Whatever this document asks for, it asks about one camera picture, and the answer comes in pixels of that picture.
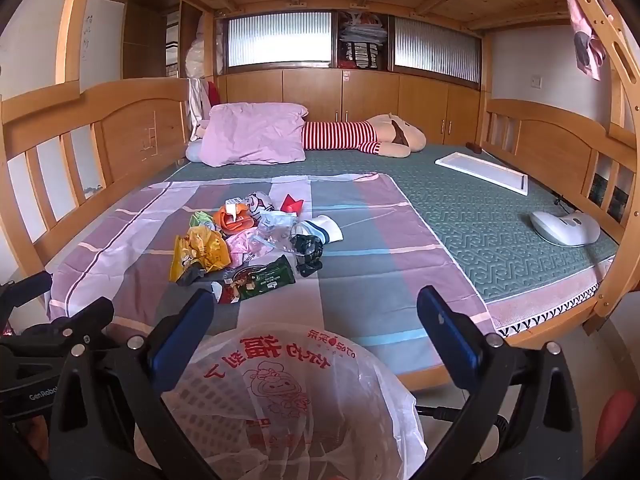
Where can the green snack wrapper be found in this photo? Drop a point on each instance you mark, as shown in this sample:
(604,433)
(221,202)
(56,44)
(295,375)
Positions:
(265,275)

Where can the white handheld vacuum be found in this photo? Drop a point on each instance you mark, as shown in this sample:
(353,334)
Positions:
(565,227)

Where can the pink wrapper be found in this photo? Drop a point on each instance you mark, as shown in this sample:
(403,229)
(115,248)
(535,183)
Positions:
(245,250)

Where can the red round object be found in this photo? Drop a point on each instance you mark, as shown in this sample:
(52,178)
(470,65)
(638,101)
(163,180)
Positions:
(617,422)

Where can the stack of folded bags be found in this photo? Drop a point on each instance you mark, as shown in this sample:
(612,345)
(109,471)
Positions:
(361,42)

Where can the white paper cup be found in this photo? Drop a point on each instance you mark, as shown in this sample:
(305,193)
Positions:
(325,227)

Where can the striped plush toy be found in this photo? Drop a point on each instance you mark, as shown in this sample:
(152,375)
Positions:
(340,135)

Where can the white flat board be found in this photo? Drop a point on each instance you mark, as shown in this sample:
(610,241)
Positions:
(480,172)

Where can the pink patterned bed pad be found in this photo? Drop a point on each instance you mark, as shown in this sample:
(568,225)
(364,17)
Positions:
(545,305)

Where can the wooden wall cabinet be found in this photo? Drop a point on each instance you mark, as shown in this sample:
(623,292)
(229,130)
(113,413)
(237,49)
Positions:
(370,97)

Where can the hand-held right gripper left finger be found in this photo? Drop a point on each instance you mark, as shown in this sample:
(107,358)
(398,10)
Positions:
(184,342)

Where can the clear plastic wrapper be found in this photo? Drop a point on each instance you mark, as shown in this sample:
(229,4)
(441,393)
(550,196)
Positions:
(275,230)

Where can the yellow snack bag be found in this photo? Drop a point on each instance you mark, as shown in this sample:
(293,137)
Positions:
(205,250)

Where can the checked pink grey bed sheet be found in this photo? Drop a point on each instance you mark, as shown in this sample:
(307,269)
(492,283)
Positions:
(360,260)

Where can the light blue small pillow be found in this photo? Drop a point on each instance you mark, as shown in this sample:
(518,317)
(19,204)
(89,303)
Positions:
(194,152)

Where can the white bedding roll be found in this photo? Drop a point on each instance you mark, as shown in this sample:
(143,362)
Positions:
(197,50)

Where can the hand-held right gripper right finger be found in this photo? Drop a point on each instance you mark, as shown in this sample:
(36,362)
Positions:
(449,342)

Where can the wooden bunk bed frame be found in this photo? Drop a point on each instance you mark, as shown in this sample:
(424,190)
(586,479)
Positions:
(130,120)

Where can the black wrapper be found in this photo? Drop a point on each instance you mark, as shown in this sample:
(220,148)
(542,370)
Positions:
(306,252)

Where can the red cardboard box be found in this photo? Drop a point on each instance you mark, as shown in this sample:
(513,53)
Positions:
(291,204)

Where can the pink hanging cloth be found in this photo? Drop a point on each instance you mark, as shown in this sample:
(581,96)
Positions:
(587,40)

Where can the red cloth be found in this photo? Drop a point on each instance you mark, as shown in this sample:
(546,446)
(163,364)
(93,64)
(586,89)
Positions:
(214,92)

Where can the orange wrapper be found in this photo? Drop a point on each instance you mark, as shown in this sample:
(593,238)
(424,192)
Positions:
(242,220)

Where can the white cartoon printed plastic bag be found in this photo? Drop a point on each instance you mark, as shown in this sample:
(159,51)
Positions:
(260,202)

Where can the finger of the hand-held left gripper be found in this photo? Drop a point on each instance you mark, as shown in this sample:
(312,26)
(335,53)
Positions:
(80,317)
(25,290)

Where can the white hanging cloth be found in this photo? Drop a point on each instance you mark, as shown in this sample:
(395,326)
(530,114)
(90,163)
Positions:
(196,100)

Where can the pink pillow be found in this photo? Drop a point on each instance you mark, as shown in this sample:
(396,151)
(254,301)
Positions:
(250,132)

